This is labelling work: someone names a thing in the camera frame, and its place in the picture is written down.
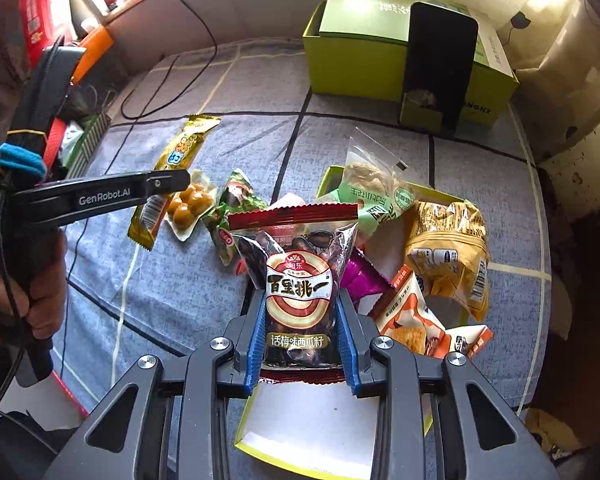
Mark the orange white chip packet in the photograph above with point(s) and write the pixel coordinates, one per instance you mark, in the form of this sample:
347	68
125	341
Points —
410	320

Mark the pink jelly cup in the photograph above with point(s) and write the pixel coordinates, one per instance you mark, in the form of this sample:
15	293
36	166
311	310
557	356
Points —
287	202

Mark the blue checked blanket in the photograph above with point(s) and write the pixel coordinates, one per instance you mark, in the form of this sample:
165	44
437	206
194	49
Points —
260	85

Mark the dark melon seed packet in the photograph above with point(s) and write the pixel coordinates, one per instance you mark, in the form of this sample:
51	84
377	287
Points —
297	280

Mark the clear packet of brown eggs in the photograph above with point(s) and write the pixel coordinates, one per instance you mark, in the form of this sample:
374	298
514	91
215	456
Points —
190	205

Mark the yellow puffed snack packet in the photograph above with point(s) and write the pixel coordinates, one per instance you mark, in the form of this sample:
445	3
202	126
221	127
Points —
445	250

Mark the small green snack packet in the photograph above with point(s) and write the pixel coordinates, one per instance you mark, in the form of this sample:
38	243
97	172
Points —
230	210

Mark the red tape roll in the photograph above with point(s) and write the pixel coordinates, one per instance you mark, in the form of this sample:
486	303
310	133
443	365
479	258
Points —
55	137

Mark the clear peanut bag green label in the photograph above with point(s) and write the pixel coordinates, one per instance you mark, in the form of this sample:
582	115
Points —
375	185

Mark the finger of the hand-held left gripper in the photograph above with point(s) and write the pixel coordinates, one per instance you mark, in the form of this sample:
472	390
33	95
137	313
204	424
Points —
160	184

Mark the orange tray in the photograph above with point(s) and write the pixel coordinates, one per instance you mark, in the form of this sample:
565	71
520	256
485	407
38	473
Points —
97	45

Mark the striped gift bag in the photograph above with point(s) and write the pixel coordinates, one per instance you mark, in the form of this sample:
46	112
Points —
92	135

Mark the green cardboard box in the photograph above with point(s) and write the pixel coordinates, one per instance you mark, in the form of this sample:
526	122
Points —
355	60

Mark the red box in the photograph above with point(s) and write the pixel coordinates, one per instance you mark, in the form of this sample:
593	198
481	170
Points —
37	15

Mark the black phone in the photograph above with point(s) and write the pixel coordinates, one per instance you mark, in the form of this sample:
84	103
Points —
440	50

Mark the purple snack packet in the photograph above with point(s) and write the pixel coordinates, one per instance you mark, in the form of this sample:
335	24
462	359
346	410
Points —
362	280

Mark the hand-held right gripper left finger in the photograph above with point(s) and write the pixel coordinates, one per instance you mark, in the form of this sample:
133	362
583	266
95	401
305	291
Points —
255	340

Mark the beige heart print cushion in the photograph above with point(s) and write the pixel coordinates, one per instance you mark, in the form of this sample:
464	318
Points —
570	85

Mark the long yellow snack bar packet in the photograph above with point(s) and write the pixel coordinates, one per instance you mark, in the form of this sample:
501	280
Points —
182	147

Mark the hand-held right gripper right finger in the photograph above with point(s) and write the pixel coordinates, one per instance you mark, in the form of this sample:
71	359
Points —
347	350

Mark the person's left hand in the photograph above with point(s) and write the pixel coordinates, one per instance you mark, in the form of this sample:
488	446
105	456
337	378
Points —
40	285

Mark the green rimmed shallow box tray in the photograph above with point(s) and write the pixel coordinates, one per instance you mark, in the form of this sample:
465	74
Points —
305	425

